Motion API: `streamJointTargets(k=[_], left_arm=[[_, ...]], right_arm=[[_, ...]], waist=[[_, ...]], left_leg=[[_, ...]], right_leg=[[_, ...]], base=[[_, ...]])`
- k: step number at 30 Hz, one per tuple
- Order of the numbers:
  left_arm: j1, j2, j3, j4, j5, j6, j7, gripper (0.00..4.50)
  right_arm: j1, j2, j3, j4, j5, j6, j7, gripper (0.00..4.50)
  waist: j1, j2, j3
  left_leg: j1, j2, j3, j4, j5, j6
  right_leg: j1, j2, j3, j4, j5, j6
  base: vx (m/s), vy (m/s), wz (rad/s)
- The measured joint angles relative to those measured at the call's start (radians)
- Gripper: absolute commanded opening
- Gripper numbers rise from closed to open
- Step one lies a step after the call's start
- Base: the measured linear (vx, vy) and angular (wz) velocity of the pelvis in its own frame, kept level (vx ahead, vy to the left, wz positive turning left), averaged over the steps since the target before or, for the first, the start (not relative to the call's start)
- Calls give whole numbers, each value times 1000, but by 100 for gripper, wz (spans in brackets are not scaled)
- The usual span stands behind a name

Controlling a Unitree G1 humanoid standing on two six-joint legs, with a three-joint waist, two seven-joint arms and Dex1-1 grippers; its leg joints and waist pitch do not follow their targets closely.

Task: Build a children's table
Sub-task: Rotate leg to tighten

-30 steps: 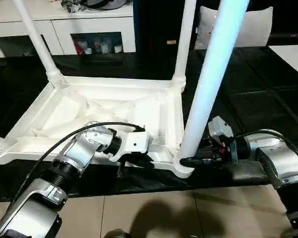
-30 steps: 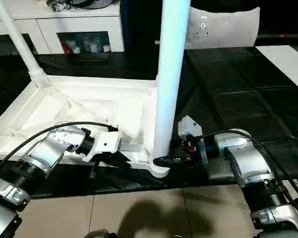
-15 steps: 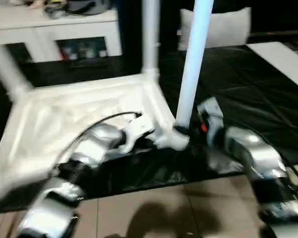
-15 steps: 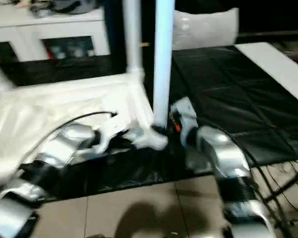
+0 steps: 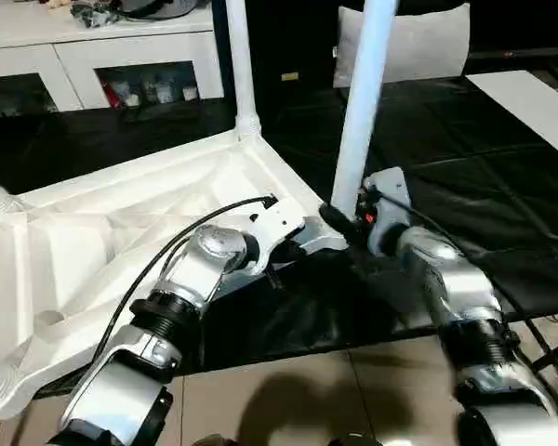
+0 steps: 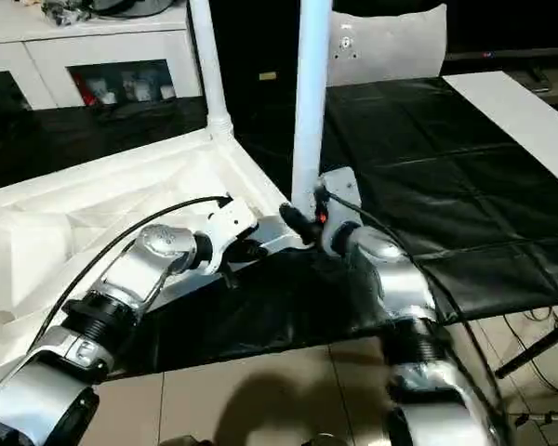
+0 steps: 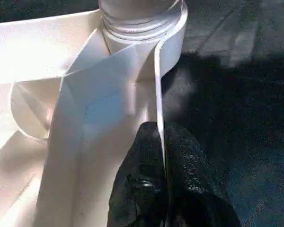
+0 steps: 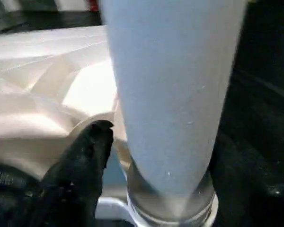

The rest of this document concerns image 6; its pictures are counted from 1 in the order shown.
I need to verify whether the dark round appliance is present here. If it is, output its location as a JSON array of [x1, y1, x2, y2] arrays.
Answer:
[[39, 0, 176, 25]]

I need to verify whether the white plastic table leg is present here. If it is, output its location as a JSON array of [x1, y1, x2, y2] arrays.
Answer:
[[188, 0, 236, 142], [288, 0, 335, 222]]

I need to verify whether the white flat board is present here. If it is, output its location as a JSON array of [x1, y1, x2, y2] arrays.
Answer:
[[443, 70, 558, 193]]

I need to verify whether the floor cable bundle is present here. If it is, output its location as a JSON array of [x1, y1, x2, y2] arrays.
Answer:
[[500, 305, 558, 402]]

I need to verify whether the black cabinet with gold label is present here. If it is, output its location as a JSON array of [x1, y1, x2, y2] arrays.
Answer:
[[203, 0, 558, 94]]

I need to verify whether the white plastic table top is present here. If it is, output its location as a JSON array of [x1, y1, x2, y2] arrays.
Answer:
[[0, 130, 310, 391]]

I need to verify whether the white glass-door cabinet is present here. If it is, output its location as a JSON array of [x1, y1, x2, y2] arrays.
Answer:
[[0, 0, 206, 112]]

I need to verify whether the black stand leg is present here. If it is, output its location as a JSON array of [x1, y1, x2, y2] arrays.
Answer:
[[493, 314, 558, 378]]

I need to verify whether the grey cushion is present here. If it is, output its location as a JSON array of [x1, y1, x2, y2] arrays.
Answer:
[[325, 4, 448, 88]]

